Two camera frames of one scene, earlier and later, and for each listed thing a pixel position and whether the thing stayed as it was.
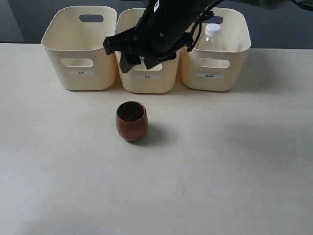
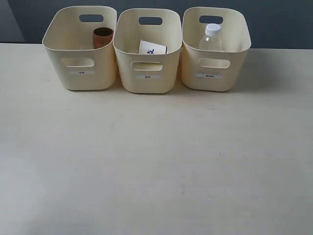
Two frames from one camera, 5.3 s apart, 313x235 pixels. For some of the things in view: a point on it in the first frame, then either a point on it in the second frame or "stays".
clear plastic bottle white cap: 212,40 stays
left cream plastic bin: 75,38 stays
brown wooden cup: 132,120 -> 102,36
